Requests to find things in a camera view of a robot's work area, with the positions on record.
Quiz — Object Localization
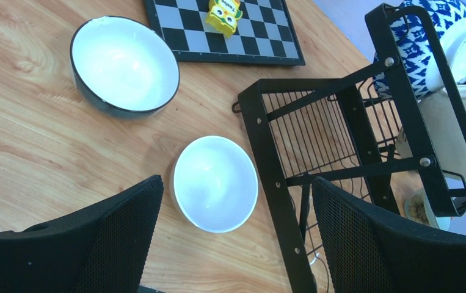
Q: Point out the green floral bowl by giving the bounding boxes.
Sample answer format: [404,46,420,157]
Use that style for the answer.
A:
[404,188,451,231]

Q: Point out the black wire dish rack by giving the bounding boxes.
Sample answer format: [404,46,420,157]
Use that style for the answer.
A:
[232,3,466,292]

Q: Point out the cream leaf bowl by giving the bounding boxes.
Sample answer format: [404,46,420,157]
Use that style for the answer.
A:
[418,84,466,181]

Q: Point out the teal white striped bowl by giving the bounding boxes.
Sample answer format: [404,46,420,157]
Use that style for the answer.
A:
[69,15,180,119]

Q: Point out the cream painted bowl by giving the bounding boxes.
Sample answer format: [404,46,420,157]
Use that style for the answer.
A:
[170,136,259,234]

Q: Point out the yellow toy block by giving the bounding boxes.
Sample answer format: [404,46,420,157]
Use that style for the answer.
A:
[205,0,243,38]

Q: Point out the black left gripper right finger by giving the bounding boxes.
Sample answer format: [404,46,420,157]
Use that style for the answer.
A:
[312,177,466,292]

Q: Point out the blue diamond pattern bowl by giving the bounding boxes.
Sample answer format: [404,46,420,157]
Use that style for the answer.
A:
[390,1,466,99]

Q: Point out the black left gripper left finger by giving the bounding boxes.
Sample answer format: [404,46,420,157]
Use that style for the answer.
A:
[0,175,164,292]

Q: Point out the black white chessboard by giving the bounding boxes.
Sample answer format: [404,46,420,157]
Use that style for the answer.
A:
[144,0,305,66]

